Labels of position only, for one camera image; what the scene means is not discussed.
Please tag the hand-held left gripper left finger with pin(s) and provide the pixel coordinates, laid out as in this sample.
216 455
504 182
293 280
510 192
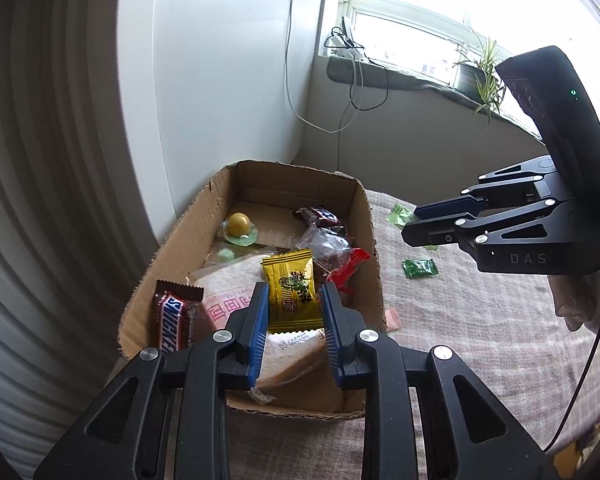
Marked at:
257 330

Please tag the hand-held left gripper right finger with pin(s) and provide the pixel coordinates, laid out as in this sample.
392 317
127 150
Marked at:
330 330

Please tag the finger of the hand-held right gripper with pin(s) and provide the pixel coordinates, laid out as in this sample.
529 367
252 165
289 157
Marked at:
425 232
445 207

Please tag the light green packet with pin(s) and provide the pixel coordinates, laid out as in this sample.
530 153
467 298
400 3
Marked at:
399 216

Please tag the yellow snack packet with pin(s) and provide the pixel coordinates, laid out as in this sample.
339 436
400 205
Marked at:
292 290

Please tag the brown chocolate bar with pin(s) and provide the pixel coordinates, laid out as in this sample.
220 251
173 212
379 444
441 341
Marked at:
172 320

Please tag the dark small candy packet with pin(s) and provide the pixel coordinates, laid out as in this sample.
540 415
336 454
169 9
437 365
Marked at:
322 216

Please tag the yellow ball jelly candy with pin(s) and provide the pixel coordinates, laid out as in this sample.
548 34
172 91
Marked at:
239 223

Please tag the cardboard box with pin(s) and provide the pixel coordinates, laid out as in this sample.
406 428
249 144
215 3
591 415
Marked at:
280 180

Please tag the green wrapped candy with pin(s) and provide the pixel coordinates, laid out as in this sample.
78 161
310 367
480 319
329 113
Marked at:
420 267

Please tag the bagged sliced bread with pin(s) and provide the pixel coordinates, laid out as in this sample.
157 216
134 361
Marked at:
290 370

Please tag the pink snack packet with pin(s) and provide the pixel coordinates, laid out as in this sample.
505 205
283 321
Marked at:
391 320

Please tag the pale green candy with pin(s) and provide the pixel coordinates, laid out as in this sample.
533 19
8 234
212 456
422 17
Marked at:
225 256

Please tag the potted spider plant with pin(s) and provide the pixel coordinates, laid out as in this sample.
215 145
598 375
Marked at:
465 80

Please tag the white cloth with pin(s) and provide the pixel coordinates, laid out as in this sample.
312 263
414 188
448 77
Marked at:
575 305

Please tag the white charger device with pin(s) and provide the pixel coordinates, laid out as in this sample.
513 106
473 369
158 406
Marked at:
345 42

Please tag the white ribbed panel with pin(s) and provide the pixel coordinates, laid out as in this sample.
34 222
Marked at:
45 210

